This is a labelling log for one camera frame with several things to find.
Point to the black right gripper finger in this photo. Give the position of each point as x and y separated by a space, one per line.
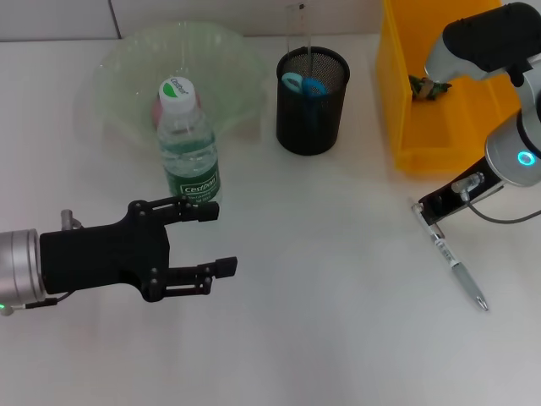
431 207

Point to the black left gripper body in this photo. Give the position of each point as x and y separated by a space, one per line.
105 254

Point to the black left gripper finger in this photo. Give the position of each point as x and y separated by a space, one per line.
207 272
190 209

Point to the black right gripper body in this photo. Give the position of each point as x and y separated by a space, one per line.
473 190

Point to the clear green-label water bottle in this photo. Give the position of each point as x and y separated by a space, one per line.
190 152

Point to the grey ballpoint pen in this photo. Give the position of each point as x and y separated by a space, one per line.
452 262

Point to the pink toy peach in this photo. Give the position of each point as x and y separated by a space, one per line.
155 112

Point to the green plastic wrapper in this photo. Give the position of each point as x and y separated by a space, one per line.
422 91

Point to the transparent plastic ruler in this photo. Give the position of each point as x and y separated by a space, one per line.
298 25

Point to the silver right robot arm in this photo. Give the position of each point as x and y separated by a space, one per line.
507 139

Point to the black mesh pen holder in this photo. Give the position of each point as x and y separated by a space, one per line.
310 127

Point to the green translucent fruit bowl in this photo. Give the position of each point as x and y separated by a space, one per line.
211 63

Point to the yellow plastic bin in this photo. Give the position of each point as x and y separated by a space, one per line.
422 127

